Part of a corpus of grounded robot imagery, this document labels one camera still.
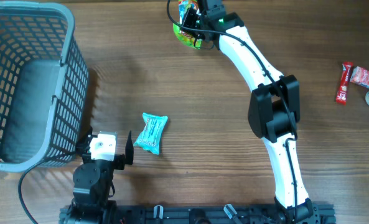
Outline Haribo gummy candy bag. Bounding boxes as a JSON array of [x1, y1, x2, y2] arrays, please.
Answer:
[[173, 0, 202, 49]]

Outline teal tissue packet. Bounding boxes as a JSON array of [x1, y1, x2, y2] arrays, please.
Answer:
[[134, 113, 168, 156]]

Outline red Nescafe stick sachet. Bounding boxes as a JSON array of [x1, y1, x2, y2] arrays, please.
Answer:
[[335, 62, 353, 105]]

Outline small red carton box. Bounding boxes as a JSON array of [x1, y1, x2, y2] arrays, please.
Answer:
[[350, 67, 369, 89]]

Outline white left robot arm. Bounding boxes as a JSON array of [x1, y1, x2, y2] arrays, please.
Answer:
[[58, 129, 134, 223]]

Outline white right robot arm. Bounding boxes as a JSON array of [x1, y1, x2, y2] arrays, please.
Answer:
[[176, 1, 320, 223]]

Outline grey plastic shopping basket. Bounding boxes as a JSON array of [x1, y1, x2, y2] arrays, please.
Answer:
[[0, 1, 90, 172]]

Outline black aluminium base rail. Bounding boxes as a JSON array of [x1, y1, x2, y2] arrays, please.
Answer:
[[58, 203, 336, 224]]

